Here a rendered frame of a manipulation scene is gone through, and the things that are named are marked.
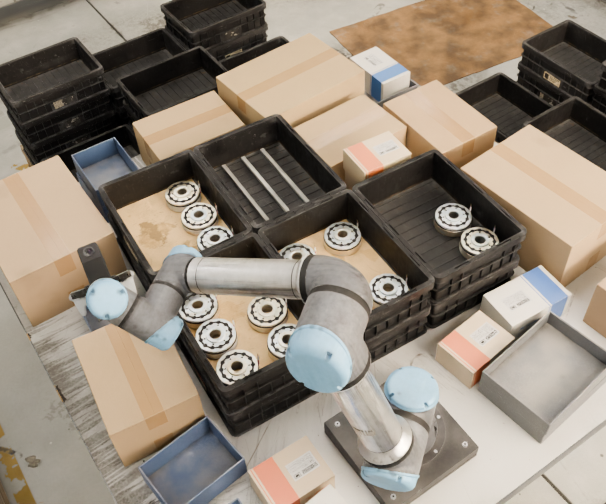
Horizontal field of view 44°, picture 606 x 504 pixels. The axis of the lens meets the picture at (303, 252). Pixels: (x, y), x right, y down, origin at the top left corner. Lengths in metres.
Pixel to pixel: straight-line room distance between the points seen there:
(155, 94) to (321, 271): 2.03
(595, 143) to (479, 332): 1.41
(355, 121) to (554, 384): 1.02
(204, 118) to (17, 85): 1.24
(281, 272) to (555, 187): 1.04
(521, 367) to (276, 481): 0.68
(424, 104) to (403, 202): 0.42
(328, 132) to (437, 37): 2.10
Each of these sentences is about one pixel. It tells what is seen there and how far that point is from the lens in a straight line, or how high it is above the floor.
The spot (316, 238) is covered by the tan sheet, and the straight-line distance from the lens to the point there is 2.09.
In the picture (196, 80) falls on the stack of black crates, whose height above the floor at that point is 0.49.
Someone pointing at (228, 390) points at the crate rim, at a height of 0.93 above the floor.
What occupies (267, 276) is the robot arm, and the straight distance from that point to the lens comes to 1.41.
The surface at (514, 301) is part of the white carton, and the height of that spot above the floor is 0.79.
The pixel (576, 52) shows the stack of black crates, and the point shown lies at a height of 0.38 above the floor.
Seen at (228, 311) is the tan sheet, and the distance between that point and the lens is 1.95.
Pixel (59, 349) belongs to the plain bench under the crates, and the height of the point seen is 0.70.
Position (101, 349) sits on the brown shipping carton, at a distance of 1.92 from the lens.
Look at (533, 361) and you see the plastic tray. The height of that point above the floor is 0.75.
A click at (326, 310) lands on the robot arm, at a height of 1.36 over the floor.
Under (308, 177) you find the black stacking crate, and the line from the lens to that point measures 2.27.
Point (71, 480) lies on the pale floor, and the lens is 2.76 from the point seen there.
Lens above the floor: 2.38
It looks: 49 degrees down
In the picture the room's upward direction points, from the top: 4 degrees counter-clockwise
